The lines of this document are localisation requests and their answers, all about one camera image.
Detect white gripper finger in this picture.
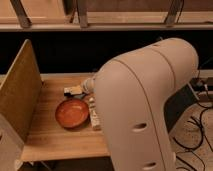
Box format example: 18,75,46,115
64,85,83,95

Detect white plastic bottle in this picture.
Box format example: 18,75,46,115
89,97,101,130

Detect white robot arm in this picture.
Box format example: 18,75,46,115
81,38,199,171

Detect black and white sponge block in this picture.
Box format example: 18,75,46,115
64,93,86,99

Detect orange round plate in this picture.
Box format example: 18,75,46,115
55,99,89,128

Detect left wooden divider panel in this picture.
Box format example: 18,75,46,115
0,39,42,141

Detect wooden shelf rail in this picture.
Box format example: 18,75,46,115
0,0,213,31

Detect black floor cables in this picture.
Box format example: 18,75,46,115
171,56,213,171

